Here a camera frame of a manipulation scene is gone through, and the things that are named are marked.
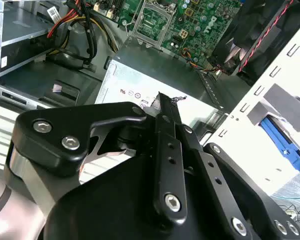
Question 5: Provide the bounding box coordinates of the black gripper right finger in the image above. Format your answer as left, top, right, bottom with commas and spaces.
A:
175, 106, 300, 240

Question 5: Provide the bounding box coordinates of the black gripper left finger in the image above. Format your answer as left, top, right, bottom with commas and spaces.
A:
4, 91, 188, 225

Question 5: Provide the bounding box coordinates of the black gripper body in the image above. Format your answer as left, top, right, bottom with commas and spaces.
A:
43, 123, 229, 240

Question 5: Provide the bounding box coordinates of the hard disk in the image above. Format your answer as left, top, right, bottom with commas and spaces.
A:
260, 113, 300, 173

